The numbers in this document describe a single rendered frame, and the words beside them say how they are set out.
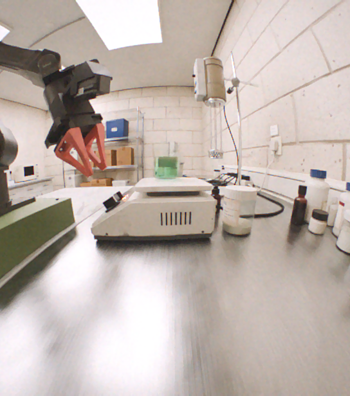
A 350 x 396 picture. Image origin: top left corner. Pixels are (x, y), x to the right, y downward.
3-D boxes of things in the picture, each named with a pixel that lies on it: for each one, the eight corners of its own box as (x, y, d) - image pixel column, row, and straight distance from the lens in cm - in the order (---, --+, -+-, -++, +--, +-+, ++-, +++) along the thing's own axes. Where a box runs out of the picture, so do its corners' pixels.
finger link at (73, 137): (121, 157, 27) (96, 114, 30) (91, 170, 22) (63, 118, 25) (100, 175, 31) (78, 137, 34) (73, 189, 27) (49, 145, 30)
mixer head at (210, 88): (194, 98, 63) (192, 53, 76) (191, 108, 73) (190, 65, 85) (230, 102, 66) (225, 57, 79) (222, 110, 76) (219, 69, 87)
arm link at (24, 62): (68, 74, 42) (-5, 52, 61) (67, 51, 35) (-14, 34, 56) (38, 119, 39) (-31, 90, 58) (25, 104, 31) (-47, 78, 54)
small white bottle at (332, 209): (333, 227, 45) (340, 198, 44) (324, 225, 45) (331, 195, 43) (333, 224, 48) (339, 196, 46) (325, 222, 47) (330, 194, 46)
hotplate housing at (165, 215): (91, 242, 27) (83, 194, 24) (112, 215, 38) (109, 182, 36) (226, 238, 26) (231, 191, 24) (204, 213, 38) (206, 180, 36)
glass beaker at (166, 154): (148, 180, 31) (148, 141, 31) (172, 179, 33) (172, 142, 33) (160, 184, 26) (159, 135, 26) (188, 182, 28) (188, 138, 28)
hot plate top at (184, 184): (132, 192, 22) (132, 186, 22) (141, 182, 34) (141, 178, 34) (214, 191, 23) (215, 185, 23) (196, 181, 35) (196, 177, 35)
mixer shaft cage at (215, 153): (209, 157, 61) (208, 98, 66) (206, 158, 67) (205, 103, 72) (226, 159, 62) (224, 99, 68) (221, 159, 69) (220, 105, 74)
